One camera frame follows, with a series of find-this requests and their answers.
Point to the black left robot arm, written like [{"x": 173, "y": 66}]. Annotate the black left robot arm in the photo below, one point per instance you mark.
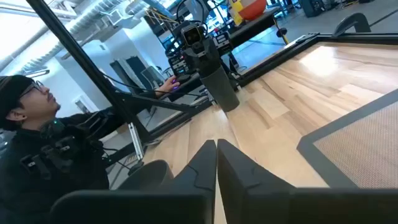
[{"x": 177, "y": 65}]

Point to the person's hand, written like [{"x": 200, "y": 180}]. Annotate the person's hand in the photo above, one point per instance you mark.
[{"x": 168, "y": 87}]

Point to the yellow container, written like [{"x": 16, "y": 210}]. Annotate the yellow container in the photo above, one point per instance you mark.
[{"x": 237, "y": 11}]

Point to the black metal table frame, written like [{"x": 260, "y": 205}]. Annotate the black metal table frame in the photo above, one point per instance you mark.
[{"x": 93, "y": 71}]

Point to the orange bowl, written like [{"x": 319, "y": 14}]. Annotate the orange bowl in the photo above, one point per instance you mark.
[{"x": 253, "y": 7}]

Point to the person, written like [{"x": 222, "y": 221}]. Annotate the person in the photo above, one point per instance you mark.
[{"x": 46, "y": 155}]

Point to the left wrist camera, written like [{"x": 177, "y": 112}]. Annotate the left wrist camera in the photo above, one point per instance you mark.
[{"x": 192, "y": 35}]

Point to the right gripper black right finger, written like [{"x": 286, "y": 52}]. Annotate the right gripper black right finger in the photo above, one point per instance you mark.
[{"x": 264, "y": 205}]

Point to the silver spiral ceiling duct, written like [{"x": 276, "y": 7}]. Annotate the silver spiral ceiling duct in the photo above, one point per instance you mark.
[{"x": 77, "y": 23}]

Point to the black curved bracket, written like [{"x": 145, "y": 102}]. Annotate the black curved bracket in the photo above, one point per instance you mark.
[{"x": 351, "y": 21}]

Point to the tan placemat with dark border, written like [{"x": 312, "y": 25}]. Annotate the tan placemat with dark border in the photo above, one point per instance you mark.
[{"x": 357, "y": 149}]

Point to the black side desk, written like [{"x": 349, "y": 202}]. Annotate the black side desk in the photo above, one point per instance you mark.
[{"x": 258, "y": 25}]

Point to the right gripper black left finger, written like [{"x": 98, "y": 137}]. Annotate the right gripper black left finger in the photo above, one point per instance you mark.
[{"x": 174, "y": 202}]

